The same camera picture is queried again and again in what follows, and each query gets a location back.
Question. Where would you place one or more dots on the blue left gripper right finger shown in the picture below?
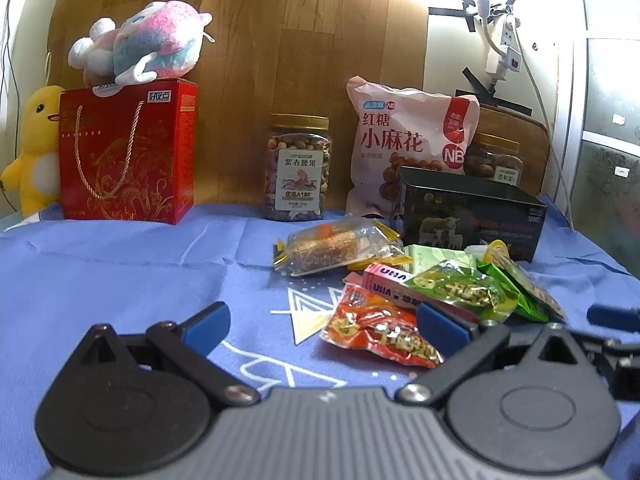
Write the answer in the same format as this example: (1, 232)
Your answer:
(448, 329)

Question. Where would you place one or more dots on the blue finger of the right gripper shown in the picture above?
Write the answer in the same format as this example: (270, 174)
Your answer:
(607, 316)

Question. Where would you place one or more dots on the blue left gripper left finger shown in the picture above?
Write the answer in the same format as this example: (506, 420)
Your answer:
(204, 331)

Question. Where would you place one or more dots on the pink UHA candy box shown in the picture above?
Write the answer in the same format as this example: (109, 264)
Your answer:
(392, 284)

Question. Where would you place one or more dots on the red snack packet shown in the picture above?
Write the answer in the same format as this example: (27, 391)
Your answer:
(368, 322)

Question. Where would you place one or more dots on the green yellow snack packet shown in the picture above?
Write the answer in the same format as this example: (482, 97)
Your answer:
(534, 302)

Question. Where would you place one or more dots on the clear grain bar packet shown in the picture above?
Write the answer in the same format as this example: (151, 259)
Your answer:
(352, 243)

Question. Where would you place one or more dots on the light green snack packet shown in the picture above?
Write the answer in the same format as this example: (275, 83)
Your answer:
(424, 257)

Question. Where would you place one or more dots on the black sheep tin box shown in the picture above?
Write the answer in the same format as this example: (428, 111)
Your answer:
(454, 211)

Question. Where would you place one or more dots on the blue printed tablecloth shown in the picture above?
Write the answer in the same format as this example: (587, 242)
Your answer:
(96, 383)

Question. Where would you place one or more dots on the dark nut jar gold lid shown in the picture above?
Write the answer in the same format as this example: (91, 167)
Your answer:
(494, 158)

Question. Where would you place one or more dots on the red gift box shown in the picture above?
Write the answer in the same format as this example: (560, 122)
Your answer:
(126, 153)

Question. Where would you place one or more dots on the nut jar white label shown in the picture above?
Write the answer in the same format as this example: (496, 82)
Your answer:
(297, 167)

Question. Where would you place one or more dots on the brown wooden board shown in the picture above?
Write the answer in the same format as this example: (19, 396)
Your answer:
(533, 140)

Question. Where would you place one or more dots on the pink snack bag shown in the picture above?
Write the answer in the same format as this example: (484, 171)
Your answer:
(403, 127)

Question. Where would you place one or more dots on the yellow duck plush toy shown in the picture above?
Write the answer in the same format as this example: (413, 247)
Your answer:
(35, 174)

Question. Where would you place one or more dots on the white power strip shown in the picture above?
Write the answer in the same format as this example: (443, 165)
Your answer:
(498, 27)

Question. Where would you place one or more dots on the pink blue plush toy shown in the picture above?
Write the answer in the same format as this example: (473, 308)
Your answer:
(162, 41)

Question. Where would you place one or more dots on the wooden wall panel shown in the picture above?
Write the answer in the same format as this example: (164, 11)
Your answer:
(271, 56)

